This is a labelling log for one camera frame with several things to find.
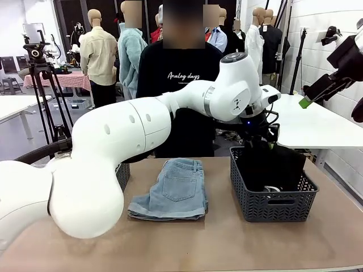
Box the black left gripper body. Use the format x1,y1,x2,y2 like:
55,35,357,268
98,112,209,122
240,112,280,144

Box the white board panel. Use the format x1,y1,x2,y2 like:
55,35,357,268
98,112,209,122
22,23,45,44

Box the mannequin in white shirt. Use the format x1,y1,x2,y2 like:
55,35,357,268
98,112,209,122
244,7,266,86

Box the black camera tripod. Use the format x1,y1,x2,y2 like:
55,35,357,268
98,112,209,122
22,29,75,145

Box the person in black T-shirt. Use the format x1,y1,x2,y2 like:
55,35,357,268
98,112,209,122
136,0,227,159

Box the black garment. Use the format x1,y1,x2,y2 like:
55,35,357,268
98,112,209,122
242,135,307,193

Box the mannequin in cream shirt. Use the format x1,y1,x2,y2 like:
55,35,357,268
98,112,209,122
79,8,119,109

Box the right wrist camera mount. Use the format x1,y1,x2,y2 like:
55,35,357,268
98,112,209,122
321,25,344,46

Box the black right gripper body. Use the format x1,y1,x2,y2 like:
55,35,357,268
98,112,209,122
327,35,363,83

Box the light blue denim shorts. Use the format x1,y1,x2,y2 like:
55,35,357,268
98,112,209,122
127,158,209,221

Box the white desk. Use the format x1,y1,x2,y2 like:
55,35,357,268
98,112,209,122
0,95,53,140

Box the white table with rounded corner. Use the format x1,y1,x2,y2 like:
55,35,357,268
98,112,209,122
266,93,363,168

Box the table with red checkered cloth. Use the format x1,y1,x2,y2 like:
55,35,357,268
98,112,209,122
22,70,92,92

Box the mannequin in plaid hoodie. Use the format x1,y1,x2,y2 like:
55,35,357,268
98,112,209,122
150,12,165,44

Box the mannequin in dark jacket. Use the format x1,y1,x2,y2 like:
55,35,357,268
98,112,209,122
226,19,246,54

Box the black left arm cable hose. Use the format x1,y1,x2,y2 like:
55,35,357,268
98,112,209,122
14,137,75,165

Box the mannequin in black shirt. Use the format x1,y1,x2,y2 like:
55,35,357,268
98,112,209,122
259,8,290,86

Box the black light stand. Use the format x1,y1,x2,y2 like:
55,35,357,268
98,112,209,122
289,27,310,96

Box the mannequin in teal fleece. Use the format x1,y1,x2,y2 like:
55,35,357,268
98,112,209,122
117,1,149,100

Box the black white background robot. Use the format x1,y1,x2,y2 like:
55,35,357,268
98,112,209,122
70,21,85,56

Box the grey floor crate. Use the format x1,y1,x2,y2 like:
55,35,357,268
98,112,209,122
67,98,94,111

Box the grey plastic woven-pattern basket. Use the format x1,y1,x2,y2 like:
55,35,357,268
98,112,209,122
229,146,319,223
116,161,131,192

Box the mannequin in blue shirt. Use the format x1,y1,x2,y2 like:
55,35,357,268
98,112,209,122
205,4,228,53

